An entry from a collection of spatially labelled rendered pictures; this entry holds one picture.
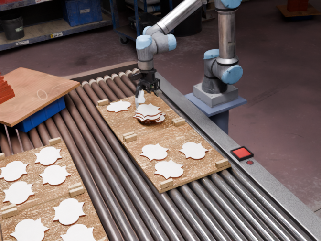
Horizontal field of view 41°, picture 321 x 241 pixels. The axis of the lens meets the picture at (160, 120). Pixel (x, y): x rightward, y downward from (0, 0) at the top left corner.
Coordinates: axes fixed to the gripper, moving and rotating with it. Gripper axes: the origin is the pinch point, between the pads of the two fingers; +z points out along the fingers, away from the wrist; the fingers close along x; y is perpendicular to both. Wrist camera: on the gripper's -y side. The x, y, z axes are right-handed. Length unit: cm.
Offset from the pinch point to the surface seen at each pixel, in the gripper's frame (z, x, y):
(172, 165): 9.2, -22.2, 37.2
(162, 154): 9.2, -18.9, 28.3
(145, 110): 4.4, -0.9, -0.4
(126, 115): 10.1, -4.1, -12.5
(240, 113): 104, 165, -53
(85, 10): 70, 223, -356
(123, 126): 10.1, -12.8, -5.2
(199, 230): 12, -42, 68
